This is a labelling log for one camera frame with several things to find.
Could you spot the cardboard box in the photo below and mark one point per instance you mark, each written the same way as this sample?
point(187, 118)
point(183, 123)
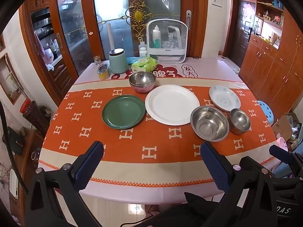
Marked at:
point(281, 127)

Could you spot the dark wicker basket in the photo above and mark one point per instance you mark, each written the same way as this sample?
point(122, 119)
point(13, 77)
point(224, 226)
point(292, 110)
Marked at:
point(35, 120)

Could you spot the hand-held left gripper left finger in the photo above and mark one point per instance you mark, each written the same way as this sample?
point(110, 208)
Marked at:
point(91, 163)

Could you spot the wooden wall cabinet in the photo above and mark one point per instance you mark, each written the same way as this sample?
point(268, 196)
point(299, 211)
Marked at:
point(272, 71)

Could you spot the blue plastic stool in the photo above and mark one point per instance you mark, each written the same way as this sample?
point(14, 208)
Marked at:
point(265, 111)

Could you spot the pink steel-lined bowl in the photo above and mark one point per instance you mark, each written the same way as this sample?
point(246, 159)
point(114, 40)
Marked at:
point(142, 79)

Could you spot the white bottle in cabinet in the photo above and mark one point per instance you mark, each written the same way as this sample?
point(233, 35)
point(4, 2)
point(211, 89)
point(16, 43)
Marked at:
point(156, 34)

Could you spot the dark entrance door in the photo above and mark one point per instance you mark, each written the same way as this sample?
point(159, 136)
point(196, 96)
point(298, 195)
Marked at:
point(243, 33)

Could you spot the mint canister with dark lid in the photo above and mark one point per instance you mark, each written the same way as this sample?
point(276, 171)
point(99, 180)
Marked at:
point(118, 62)

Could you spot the small glass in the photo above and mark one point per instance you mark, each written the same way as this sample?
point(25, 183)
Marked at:
point(97, 61)

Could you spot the glass sliding door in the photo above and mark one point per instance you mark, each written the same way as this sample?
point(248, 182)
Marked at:
point(170, 2)
point(73, 28)

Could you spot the white roll tube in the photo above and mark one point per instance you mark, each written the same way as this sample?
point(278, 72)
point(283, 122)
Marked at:
point(110, 37)

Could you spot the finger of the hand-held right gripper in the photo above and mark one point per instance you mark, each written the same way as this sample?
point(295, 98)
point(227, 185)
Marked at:
point(279, 151)

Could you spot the person's dark clothing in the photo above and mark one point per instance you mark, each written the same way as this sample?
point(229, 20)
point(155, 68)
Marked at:
point(189, 210)

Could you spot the green plate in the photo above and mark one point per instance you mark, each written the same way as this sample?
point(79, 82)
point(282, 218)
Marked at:
point(123, 112)

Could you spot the white wall switch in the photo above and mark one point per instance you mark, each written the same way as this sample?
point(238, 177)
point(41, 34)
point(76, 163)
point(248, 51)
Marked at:
point(216, 1)

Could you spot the blue cloth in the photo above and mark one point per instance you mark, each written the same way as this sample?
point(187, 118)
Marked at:
point(132, 60)

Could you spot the black bag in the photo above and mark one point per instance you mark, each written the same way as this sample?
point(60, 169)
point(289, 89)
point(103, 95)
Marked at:
point(15, 140)

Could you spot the wooden kitchen cabinet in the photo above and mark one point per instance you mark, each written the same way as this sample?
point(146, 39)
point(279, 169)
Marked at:
point(59, 75)

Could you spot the white pill bottle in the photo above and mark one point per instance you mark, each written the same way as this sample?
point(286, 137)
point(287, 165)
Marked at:
point(143, 52)

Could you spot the white bottle sterilizer cabinet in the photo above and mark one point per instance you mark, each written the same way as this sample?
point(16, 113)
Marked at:
point(165, 59)

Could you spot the clear plastic bottle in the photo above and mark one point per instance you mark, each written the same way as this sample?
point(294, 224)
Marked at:
point(141, 43)

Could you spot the blue sofa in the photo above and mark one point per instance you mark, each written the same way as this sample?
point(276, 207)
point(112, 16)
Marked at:
point(281, 170)

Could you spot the blue patterned plate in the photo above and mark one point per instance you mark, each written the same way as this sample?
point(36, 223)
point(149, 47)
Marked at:
point(223, 97)

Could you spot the small steel bowl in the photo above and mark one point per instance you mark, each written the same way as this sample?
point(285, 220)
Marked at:
point(239, 120)

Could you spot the large steel bowl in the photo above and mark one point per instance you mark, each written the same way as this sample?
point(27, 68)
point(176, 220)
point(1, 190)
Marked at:
point(209, 125)

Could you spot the gold door ornament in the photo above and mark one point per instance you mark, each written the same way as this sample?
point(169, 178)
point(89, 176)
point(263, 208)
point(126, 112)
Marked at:
point(137, 14)

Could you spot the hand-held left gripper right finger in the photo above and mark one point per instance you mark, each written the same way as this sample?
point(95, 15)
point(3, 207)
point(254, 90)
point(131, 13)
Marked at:
point(214, 167)

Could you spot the pink plastic stool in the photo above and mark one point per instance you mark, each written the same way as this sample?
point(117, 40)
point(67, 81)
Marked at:
point(281, 143)

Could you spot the large white plate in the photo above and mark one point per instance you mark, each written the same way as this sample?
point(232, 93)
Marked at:
point(171, 105)

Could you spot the green tissue pack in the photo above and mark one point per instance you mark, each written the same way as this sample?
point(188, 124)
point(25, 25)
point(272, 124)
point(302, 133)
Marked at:
point(144, 63)

